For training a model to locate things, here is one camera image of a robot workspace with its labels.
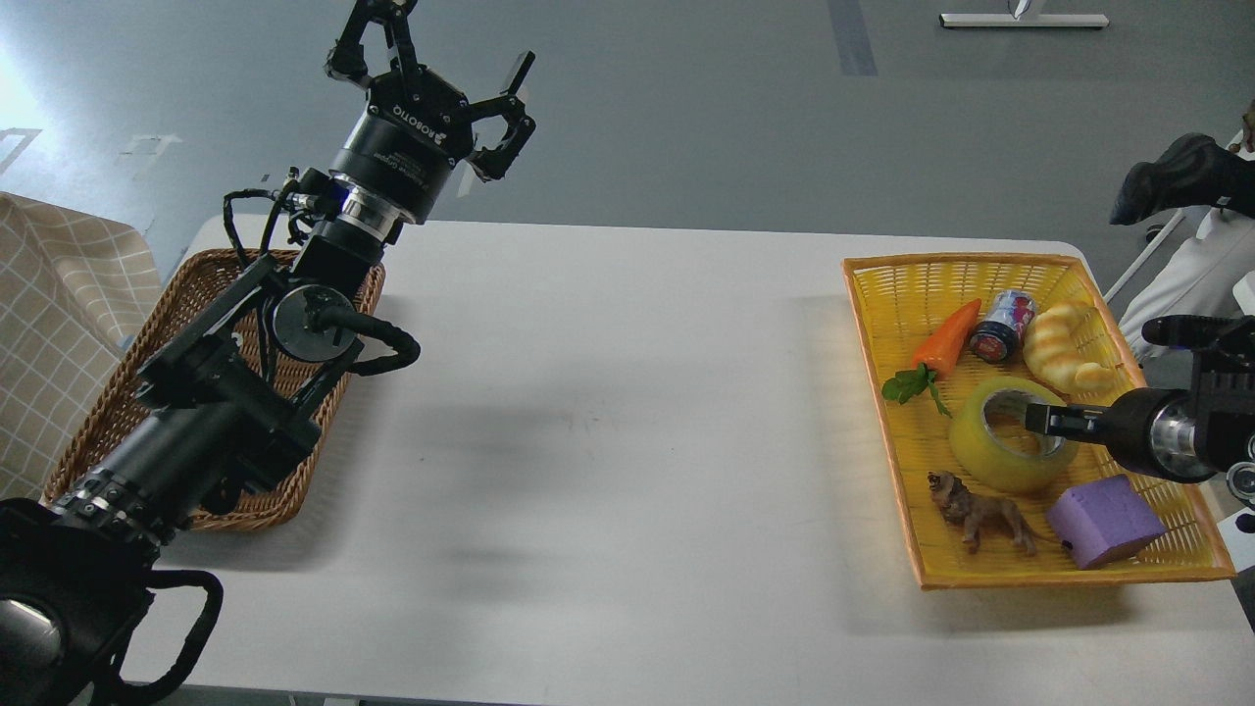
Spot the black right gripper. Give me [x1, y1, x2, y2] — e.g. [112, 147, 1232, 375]
[1024, 387, 1202, 485]

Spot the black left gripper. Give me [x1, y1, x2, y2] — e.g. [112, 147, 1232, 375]
[325, 0, 537, 224]

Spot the yellow tape roll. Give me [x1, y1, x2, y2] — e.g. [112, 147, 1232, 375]
[948, 376, 1079, 493]

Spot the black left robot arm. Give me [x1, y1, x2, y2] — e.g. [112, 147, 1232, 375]
[3, 1, 536, 705]

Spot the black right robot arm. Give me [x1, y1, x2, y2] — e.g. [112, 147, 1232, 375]
[1024, 316, 1254, 508]

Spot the toy bread croissant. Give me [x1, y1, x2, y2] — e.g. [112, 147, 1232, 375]
[1022, 300, 1116, 394]

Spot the small drink can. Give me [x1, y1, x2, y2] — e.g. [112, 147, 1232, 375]
[969, 288, 1038, 365]

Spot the purple foam block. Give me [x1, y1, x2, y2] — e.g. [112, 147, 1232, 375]
[1045, 475, 1167, 571]

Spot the brown toy animal figure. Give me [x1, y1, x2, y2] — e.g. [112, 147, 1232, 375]
[927, 472, 1039, 557]

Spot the yellow plastic basket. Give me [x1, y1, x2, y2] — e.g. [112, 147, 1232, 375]
[842, 253, 1236, 589]

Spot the orange toy carrot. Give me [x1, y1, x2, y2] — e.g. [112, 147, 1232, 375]
[879, 298, 981, 419]

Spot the seated person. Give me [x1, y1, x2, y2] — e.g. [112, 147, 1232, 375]
[1109, 98, 1255, 364]

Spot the brown wicker basket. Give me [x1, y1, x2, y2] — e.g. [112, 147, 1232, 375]
[43, 247, 387, 530]

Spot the beige checkered cloth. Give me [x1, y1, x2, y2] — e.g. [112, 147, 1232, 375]
[1, 192, 162, 499]

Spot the white stand base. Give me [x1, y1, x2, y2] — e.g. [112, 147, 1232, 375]
[937, 1, 1109, 30]

